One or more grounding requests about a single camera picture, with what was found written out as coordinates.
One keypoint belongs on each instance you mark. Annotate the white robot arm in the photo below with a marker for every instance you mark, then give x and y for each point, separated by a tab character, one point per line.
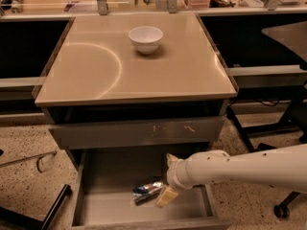
282	168

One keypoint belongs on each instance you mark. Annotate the silver blue redbull can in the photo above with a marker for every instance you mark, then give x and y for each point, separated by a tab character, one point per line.
145	192

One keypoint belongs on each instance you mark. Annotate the white ceramic bowl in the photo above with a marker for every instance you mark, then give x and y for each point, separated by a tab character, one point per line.
145	39

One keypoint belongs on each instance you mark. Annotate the open middle drawer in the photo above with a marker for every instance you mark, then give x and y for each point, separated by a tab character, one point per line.
103	197

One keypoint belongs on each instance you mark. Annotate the closed top drawer front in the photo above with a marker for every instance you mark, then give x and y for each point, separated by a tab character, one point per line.
137	133

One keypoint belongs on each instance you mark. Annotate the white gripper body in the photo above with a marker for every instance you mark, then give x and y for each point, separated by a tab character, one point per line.
173	173

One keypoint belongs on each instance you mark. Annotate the black bar on floor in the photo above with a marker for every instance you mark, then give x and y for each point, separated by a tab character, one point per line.
28	223

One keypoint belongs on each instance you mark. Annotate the grey drawer cabinet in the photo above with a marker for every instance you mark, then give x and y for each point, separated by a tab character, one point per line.
98	76

